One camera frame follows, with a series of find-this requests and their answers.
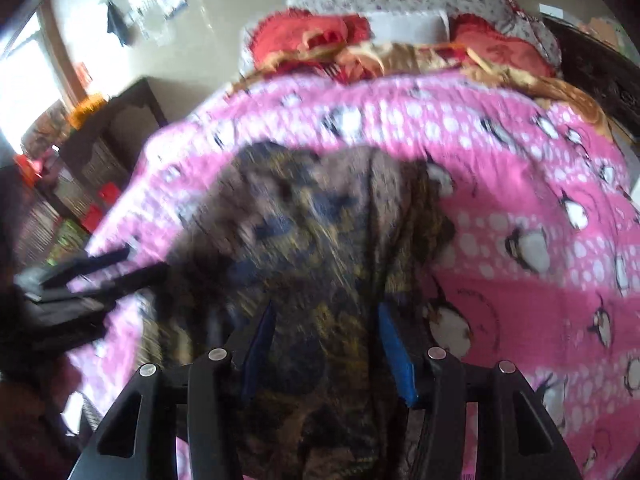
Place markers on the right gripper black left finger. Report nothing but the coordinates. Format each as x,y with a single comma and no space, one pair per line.
137,438

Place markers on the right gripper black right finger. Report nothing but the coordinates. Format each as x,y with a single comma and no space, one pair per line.
516,437

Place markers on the dark floral patterned garment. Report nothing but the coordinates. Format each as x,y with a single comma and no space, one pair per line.
323,239

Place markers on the person right hand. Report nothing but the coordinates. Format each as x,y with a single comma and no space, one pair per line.
35,443

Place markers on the dark wooden side shelf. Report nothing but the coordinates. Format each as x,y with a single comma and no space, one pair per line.
87,160

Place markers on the red boxes on floor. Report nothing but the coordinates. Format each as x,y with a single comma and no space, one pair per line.
96,212

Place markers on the pink penguin blanket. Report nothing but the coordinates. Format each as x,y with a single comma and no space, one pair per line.
544,268

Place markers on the red heart pillow left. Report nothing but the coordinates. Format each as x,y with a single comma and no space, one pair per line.
297,35

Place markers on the red heart pillow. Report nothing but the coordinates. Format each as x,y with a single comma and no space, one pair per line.
481,37
297,35

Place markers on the orange red crumpled blanket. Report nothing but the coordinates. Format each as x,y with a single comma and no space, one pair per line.
367,61

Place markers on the dark carved wooden headboard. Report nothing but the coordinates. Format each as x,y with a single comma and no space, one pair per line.
608,76

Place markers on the red heart pillow right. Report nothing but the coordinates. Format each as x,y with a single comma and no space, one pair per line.
481,37

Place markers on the white rectangular pillow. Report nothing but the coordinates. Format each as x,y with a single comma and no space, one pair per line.
409,27

